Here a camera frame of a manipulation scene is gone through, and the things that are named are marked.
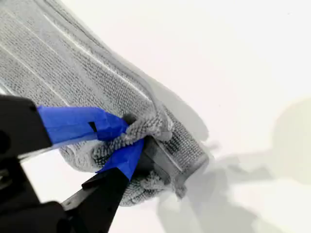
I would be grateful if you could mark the grey white-striped towel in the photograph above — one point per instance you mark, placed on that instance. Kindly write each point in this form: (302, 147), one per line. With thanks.
(73, 72)

